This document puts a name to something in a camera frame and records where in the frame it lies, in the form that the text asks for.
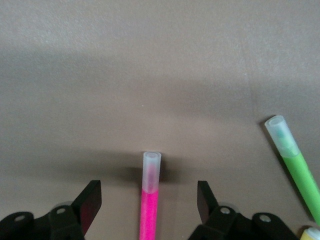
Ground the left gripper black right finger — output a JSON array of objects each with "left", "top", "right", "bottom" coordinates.
[{"left": 193, "top": 180, "right": 301, "bottom": 240}]

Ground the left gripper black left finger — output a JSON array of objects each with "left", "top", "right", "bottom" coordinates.
[{"left": 0, "top": 180, "right": 102, "bottom": 240}]

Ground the pink marker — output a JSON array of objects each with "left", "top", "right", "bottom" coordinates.
[{"left": 139, "top": 150, "right": 163, "bottom": 240}]

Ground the yellow marker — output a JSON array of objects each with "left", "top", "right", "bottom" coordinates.
[{"left": 299, "top": 226, "right": 320, "bottom": 240}]

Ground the green marker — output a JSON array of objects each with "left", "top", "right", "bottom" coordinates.
[{"left": 264, "top": 115, "right": 320, "bottom": 227}]

